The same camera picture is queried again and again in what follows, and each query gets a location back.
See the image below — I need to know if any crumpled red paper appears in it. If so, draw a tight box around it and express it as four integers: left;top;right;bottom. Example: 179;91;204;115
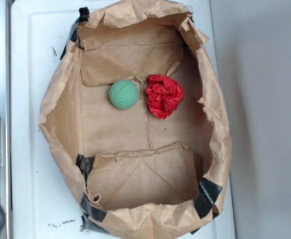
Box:
145;75;184;119

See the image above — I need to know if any brown paper bag tray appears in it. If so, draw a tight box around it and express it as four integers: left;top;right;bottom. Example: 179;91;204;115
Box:
39;0;232;239

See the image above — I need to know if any white plastic board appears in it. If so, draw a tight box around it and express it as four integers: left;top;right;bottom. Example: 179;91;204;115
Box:
9;3;237;239

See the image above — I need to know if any green textured ball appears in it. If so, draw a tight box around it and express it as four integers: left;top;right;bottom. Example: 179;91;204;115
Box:
108;79;139;110

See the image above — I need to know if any aluminium frame rail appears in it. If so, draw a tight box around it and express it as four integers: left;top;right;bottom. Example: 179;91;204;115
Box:
0;0;13;239

